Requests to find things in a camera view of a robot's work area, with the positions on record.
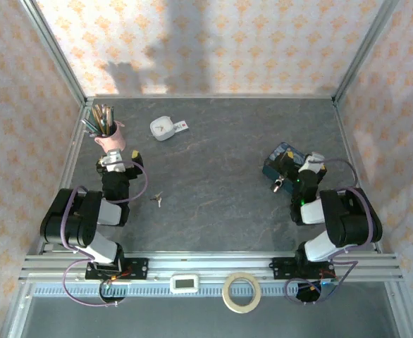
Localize aluminium frame post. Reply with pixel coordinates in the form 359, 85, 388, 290
332, 0, 402, 104
18, 0, 88, 106

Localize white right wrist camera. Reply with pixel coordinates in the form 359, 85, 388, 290
297, 151, 326, 174

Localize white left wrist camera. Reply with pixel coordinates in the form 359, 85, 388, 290
98, 149, 125, 173

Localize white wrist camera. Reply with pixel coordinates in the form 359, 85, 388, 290
98, 149, 125, 173
297, 151, 326, 174

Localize white digital timer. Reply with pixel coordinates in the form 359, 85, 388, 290
169, 273, 200, 294

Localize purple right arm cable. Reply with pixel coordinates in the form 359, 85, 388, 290
284, 157, 375, 306

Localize teal metal box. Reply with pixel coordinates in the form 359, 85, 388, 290
261, 142, 307, 193

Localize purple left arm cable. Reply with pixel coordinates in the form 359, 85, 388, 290
61, 160, 149, 308

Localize grey slotted cable duct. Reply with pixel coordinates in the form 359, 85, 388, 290
32, 283, 395, 297

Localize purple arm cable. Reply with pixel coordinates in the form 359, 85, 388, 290
284, 157, 375, 306
61, 160, 149, 308

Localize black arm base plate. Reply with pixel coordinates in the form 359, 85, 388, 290
85, 256, 149, 282
271, 256, 338, 282

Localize pink cup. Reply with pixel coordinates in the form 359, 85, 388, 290
94, 120, 127, 154

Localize roll of masking tape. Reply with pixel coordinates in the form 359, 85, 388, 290
222, 271, 263, 313

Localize aluminium mounting rail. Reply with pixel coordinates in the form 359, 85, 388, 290
18, 251, 404, 283

